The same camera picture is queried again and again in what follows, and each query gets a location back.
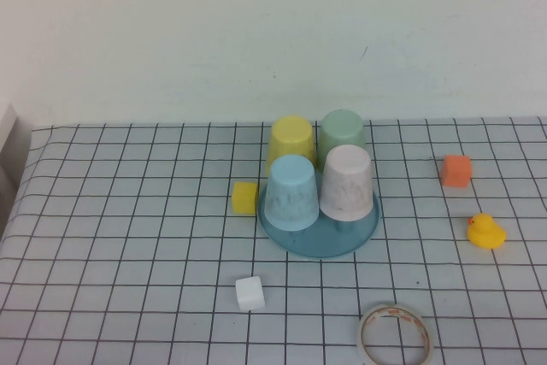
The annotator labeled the pink marbled plastic cup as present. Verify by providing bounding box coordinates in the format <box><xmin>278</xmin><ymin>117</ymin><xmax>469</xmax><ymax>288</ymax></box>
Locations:
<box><xmin>319</xmin><ymin>144</ymin><xmax>373</xmax><ymax>222</ymax></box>

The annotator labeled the yellow plastic cup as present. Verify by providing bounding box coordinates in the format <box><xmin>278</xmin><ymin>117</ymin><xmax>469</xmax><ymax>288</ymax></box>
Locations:
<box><xmin>265</xmin><ymin>115</ymin><xmax>317</xmax><ymax>176</ymax></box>

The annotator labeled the light blue plastic cup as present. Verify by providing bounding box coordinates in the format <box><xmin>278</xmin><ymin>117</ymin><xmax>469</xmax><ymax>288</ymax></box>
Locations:
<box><xmin>263</xmin><ymin>154</ymin><xmax>321</xmax><ymax>232</ymax></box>

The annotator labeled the pale green plastic cup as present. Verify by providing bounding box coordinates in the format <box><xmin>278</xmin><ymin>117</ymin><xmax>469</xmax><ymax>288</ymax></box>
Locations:
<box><xmin>318</xmin><ymin>109</ymin><xmax>368</xmax><ymax>169</ymax></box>

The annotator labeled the blue cup stand tray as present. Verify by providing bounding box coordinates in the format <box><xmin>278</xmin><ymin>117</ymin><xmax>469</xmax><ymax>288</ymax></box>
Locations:
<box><xmin>257</xmin><ymin>168</ymin><xmax>381</xmax><ymax>260</ymax></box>

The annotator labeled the yellow foam cube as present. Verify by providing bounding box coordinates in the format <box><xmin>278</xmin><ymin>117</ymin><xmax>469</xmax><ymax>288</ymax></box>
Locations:
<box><xmin>231</xmin><ymin>180</ymin><xmax>259</xmax><ymax>215</ymax></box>

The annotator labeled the white foam cube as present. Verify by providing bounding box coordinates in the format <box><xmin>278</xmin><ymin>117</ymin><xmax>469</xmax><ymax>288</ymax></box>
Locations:
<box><xmin>234</xmin><ymin>275</ymin><xmax>267</xmax><ymax>313</ymax></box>

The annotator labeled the grid pattern tablecloth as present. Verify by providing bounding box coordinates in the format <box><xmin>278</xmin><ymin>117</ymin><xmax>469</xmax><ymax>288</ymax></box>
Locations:
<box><xmin>0</xmin><ymin>116</ymin><xmax>547</xmax><ymax>365</ymax></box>

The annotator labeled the orange foam cube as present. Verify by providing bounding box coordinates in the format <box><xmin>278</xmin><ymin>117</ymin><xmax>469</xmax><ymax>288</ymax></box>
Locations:
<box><xmin>441</xmin><ymin>154</ymin><xmax>473</xmax><ymax>189</ymax></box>

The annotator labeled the clear adhesive tape roll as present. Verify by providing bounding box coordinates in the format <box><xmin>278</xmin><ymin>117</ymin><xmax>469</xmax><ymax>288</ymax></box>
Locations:
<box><xmin>356</xmin><ymin>302</ymin><xmax>437</xmax><ymax>365</ymax></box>

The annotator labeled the yellow rubber duck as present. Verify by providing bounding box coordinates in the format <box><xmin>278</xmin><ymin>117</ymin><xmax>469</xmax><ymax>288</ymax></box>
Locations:
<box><xmin>466</xmin><ymin>212</ymin><xmax>508</xmax><ymax>250</ymax></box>

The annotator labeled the white furniture edge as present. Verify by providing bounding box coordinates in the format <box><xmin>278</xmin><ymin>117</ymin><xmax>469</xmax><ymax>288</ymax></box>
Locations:
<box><xmin>0</xmin><ymin>102</ymin><xmax>21</xmax><ymax>156</ymax></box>

